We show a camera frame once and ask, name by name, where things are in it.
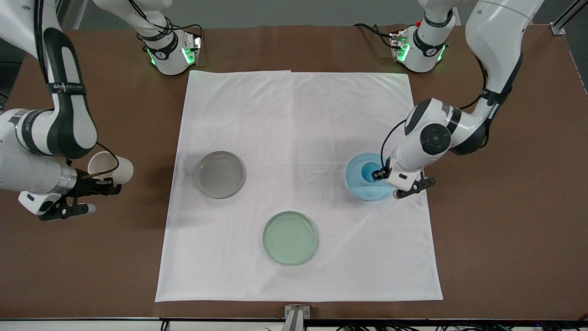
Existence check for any aluminium frame profile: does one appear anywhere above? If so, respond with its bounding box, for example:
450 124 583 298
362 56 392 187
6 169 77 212
550 0 588 35

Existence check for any blue ceramic plate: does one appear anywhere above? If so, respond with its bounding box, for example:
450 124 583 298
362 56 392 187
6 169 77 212
345 153 396 202

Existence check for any black right base cable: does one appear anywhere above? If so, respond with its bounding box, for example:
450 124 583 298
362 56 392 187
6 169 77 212
126 0 204 44

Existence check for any white paper cup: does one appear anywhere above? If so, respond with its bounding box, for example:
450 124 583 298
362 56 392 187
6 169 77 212
87 151 134 185

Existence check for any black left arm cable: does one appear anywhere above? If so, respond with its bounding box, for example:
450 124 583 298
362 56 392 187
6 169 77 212
379 55 491 171

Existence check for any black base cable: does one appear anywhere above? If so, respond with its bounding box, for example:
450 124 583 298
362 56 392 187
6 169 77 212
126 0 204 44
353 22 396 47

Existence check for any gray ceramic plate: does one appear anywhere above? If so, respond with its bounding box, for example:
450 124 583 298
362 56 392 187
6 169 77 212
194 151 246 199

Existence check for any white cloth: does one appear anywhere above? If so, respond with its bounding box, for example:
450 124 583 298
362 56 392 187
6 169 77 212
155 70 444 302

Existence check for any black left base cable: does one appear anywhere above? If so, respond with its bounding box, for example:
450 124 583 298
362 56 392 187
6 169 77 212
353 22 396 47

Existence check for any green ceramic plate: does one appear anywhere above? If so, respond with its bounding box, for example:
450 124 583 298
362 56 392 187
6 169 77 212
262 211 319 266

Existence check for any metal table edge bracket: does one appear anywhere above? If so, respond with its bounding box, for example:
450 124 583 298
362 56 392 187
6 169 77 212
284 304 311 331

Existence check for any black table edge rail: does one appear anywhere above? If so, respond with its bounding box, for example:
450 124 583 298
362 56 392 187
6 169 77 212
0 317 588 331

